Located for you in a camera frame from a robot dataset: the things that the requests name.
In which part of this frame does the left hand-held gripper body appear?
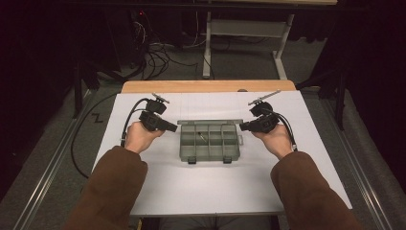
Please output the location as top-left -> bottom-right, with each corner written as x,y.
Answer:
138,92 -> 170,132

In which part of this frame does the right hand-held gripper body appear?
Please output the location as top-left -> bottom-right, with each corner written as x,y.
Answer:
247,89 -> 282,134

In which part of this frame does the smoky clear compartment box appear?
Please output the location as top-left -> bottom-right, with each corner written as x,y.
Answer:
176,118 -> 245,165

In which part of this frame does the person's right hand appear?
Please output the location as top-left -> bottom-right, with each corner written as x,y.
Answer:
250,123 -> 295,161

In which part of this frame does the person's left hand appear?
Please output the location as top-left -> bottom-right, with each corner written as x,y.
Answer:
124,121 -> 166,154

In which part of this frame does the wooden table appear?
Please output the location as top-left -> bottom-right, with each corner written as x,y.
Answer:
121,80 -> 297,95

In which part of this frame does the black metal stand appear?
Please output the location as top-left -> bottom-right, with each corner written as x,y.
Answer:
70,59 -> 101,120
295,67 -> 349,131

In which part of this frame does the right hand-held gripper cable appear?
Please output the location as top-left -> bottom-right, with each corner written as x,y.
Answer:
270,109 -> 299,152

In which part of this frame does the tangle of floor cables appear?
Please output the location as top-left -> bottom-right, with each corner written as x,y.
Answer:
127,9 -> 200,81

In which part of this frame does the long black floor cable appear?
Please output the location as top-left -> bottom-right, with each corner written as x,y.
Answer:
70,92 -> 120,180

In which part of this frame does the white metal desk frame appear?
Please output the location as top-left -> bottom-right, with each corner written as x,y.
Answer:
202,11 -> 296,81

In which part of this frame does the aluminium floor rail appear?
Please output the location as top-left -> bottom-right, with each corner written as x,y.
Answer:
320,98 -> 395,230
11,89 -> 99,230

